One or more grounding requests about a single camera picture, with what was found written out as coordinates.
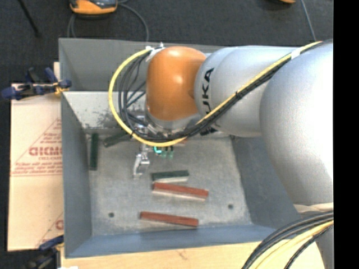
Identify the brown cardboard board red print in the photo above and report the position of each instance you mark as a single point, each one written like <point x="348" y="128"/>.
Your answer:
<point x="33" y="200"/>

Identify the grey metal bin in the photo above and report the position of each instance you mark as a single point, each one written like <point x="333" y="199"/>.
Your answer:
<point x="117" y="195"/>

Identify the red-brown flat block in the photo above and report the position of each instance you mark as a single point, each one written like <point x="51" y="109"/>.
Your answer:
<point x="182" y="191"/>
<point x="169" y="219"/>

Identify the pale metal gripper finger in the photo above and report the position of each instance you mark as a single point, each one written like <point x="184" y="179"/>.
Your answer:
<point x="145" y="161"/>
<point x="137" y="170"/>

